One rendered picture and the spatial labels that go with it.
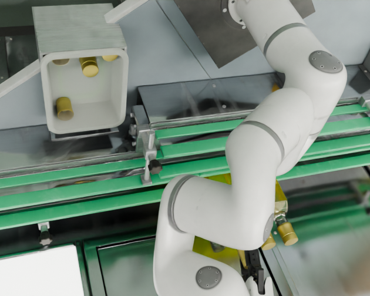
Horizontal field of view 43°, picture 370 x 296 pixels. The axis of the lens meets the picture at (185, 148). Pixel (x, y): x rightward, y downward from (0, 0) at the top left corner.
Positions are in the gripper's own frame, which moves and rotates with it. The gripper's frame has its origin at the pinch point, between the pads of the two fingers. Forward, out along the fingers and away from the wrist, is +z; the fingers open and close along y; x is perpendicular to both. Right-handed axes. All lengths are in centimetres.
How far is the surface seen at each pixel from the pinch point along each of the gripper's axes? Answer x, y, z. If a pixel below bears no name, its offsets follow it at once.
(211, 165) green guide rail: 8.2, 6.4, 21.8
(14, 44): 69, -16, 89
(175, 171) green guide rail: 17.1, 6.3, 19.2
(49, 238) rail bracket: 44.7, -4.6, 6.4
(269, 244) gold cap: -4.8, 1.3, 3.8
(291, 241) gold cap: -10.5, 0.7, 5.3
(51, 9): 46, 33, 39
